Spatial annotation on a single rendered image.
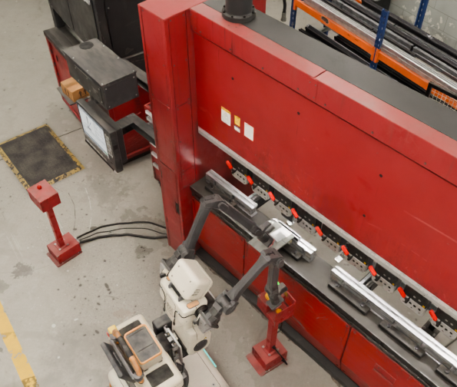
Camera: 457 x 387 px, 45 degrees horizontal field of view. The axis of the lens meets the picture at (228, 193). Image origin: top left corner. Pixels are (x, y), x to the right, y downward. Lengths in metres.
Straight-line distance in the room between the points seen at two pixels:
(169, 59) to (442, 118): 1.63
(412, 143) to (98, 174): 3.72
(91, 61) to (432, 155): 2.15
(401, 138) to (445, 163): 0.23
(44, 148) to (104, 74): 2.69
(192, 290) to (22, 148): 3.53
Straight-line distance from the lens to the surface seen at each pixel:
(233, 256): 4.31
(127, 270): 4.85
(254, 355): 4.35
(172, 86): 3.55
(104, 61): 3.64
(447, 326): 3.27
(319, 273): 3.74
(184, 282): 3.09
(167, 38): 3.37
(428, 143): 2.58
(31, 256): 5.16
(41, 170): 5.87
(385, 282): 3.33
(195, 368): 4.02
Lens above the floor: 3.90
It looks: 47 degrees down
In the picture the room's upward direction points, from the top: straight up
